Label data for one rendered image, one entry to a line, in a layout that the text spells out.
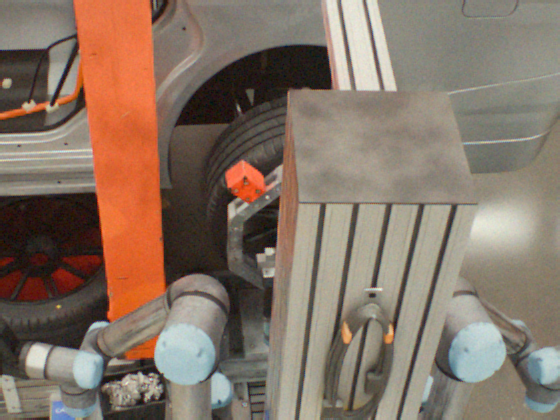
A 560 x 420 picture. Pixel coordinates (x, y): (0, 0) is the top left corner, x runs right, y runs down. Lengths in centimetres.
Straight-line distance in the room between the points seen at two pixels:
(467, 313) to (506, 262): 219
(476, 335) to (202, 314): 54
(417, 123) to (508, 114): 177
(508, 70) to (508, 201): 141
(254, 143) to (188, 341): 104
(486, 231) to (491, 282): 30
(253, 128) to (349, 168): 148
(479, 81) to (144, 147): 120
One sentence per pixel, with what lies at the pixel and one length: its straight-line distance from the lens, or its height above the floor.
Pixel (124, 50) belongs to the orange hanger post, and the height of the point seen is 168.
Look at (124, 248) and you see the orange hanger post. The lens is 254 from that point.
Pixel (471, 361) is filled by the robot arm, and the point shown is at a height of 142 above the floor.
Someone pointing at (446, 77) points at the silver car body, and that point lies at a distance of 297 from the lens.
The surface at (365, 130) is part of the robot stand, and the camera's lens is 136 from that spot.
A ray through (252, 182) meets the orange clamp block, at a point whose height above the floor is 110.
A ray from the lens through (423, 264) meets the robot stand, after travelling 135.
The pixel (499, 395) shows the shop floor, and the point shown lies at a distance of 363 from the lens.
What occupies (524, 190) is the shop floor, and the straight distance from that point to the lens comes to 443.
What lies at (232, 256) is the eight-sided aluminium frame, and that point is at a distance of 282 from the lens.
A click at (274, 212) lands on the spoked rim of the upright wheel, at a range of 286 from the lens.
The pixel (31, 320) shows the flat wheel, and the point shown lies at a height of 50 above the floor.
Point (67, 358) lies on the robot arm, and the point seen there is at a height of 125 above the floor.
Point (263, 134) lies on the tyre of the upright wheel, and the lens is 271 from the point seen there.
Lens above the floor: 289
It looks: 45 degrees down
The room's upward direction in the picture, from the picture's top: 5 degrees clockwise
